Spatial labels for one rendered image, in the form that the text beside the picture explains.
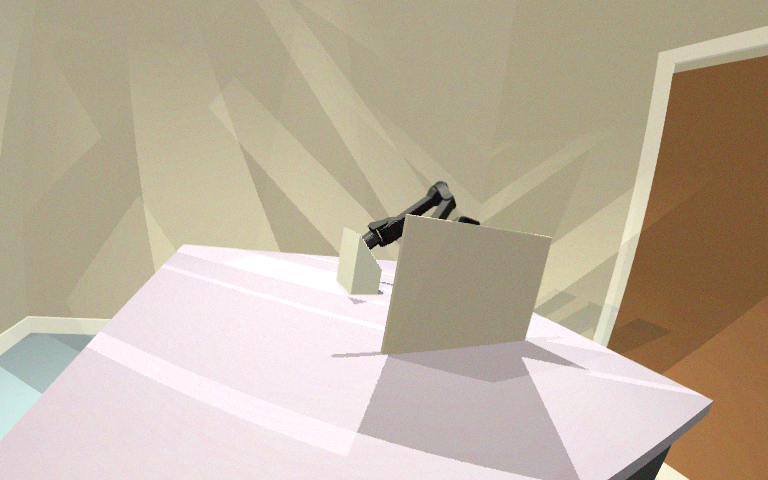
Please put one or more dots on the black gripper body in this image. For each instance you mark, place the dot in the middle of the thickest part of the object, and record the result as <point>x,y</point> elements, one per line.
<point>468,220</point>

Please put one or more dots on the beige flat square panel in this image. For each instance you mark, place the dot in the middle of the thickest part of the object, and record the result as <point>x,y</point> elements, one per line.
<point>458,285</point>

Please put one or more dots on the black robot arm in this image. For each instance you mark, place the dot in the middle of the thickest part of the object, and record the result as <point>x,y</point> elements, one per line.
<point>391,228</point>

